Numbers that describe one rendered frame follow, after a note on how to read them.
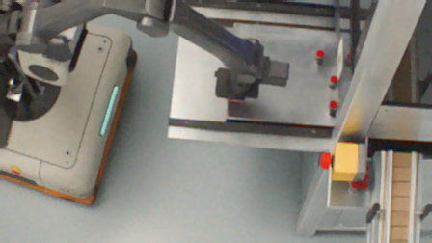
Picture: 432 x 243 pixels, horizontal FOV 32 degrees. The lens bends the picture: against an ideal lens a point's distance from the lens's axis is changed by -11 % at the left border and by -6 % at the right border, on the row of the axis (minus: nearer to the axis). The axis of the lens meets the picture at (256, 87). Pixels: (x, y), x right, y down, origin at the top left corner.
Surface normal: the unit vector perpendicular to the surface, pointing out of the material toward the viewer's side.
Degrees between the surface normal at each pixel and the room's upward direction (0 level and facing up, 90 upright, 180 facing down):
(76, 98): 0
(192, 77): 0
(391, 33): 90
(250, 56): 60
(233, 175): 0
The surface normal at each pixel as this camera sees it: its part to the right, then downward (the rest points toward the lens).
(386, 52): -0.07, 0.91
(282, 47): 0.04, -0.40
